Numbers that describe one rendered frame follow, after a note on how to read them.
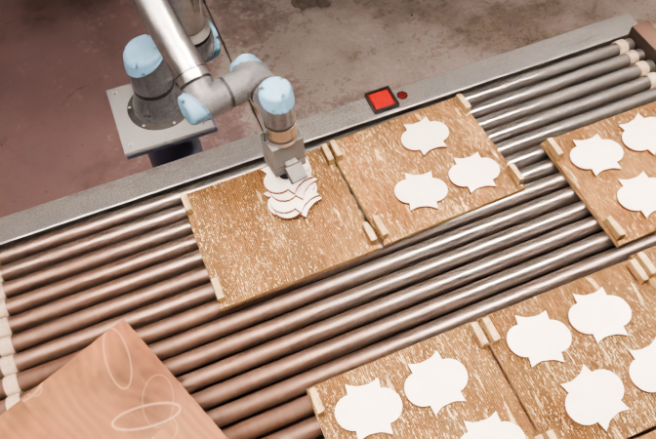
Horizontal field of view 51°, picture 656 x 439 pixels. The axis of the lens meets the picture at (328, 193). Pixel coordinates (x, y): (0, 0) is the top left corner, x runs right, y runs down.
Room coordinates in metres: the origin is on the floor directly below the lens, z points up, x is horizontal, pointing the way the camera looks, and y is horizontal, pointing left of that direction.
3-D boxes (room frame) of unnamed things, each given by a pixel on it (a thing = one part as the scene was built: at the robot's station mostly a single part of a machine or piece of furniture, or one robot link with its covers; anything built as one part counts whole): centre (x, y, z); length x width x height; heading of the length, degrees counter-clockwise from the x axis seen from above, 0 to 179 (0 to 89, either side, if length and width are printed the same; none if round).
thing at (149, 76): (1.40, 0.48, 1.05); 0.13 x 0.12 x 0.14; 122
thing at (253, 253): (0.94, 0.13, 0.93); 0.41 x 0.35 x 0.02; 110
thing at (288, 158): (1.03, 0.09, 1.09); 0.12 x 0.09 x 0.16; 28
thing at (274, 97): (1.05, 0.10, 1.25); 0.09 x 0.08 x 0.11; 32
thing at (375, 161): (1.09, -0.26, 0.93); 0.41 x 0.35 x 0.02; 111
